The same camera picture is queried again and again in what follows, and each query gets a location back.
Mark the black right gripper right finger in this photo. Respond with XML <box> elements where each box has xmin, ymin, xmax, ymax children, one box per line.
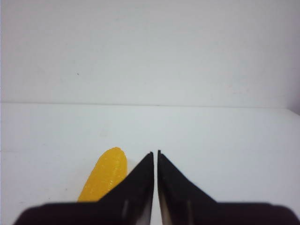
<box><xmin>157</xmin><ymin>151</ymin><xmax>297</xmax><ymax>225</ymax></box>

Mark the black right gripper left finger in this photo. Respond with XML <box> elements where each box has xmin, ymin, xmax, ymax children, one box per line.
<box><xmin>15</xmin><ymin>152</ymin><xmax>154</xmax><ymax>225</ymax></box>

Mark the yellow toy corn cob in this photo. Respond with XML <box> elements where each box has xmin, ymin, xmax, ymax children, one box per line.
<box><xmin>77</xmin><ymin>147</ymin><xmax>128</xmax><ymax>202</ymax></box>

